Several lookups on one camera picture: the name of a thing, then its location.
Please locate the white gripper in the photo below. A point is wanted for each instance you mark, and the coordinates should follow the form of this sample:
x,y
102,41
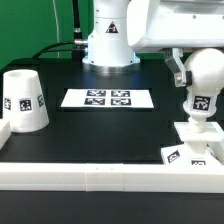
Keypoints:
x,y
153,25

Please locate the white lamp bulb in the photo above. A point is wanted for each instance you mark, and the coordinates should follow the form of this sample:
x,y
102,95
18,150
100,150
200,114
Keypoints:
x,y
207,68

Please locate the white lamp base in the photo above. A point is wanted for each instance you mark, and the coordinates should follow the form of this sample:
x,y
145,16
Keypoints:
x,y
205,148

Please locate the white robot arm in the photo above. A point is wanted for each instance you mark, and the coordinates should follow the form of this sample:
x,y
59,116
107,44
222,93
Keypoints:
x,y
124,28

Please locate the white lamp shade cone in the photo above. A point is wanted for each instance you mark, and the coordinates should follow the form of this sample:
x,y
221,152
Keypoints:
x,y
23,101

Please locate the white marker sheet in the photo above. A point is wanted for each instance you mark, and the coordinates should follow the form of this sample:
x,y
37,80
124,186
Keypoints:
x,y
107,98

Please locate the white U-shaped fence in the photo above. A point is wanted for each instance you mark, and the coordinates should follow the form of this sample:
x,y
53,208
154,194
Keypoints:
x,y
111,177

